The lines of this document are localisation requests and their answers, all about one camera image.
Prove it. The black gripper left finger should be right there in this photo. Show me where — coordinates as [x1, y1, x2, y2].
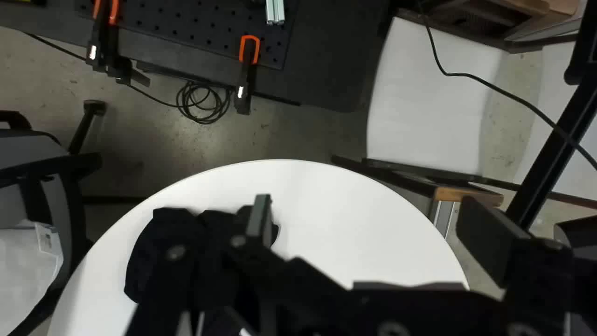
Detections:
[244, 192, 279, 248]

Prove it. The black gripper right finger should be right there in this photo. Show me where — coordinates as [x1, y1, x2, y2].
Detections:
[456, 195, 531, 289]

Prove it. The grey office chair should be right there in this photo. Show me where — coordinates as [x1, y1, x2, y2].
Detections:
[0, 98, 107, 336]

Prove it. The short aluminium profile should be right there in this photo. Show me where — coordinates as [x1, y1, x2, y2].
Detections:
[430, 197, 462, 238]

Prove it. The wooden block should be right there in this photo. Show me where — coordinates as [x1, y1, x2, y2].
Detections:
[432, 182, 505, 210]

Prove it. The black tripod pole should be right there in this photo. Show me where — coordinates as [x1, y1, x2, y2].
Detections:
[505, 0, 597, 231]

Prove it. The black cloth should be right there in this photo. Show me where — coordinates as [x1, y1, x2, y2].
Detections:
[122, 205, 281, 336]

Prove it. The white flat board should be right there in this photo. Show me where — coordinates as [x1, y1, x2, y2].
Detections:
[363, 16, 544, 180]

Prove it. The orange black bar clamp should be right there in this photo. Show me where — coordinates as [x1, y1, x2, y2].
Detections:
[83, 0, 104, 67]
[100, 0, 150, 89]
[231, 33, 262, 115]

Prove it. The black perforated board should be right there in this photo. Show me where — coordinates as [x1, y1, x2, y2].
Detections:
[72, 0, 294, 70]

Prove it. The silver aluminium extrusion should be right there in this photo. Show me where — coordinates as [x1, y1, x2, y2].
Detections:
[264, 0, 287, 26]

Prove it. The brown wooden furniture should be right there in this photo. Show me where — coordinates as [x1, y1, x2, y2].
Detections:
[397, 0, 587, 44]

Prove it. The coiled black cable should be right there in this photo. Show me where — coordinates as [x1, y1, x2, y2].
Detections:
[122, 76, 234, 126]

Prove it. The long black cable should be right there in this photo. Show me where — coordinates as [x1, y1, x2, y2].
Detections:
[413, 0, 597, 171]

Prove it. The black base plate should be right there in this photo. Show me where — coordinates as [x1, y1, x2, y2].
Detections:
[0, 0, 391, 115]

